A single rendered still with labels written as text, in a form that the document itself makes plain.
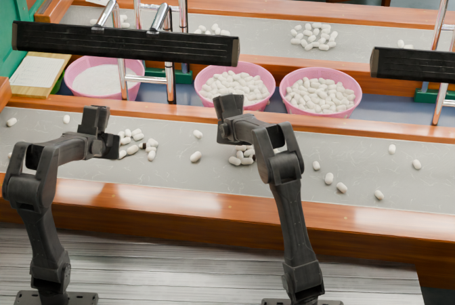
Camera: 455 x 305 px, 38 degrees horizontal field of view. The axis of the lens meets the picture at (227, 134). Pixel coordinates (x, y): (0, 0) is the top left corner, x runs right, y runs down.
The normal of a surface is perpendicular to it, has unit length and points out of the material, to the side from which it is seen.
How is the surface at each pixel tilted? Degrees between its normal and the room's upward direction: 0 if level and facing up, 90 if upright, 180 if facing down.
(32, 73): 0
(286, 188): 55
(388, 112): 0
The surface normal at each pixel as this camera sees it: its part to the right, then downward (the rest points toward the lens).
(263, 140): 0.22, -0.29
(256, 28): 0.00, -0.77
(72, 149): 0.97, 0.10
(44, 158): -0.12, -0.32
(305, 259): 0.30, 0.04
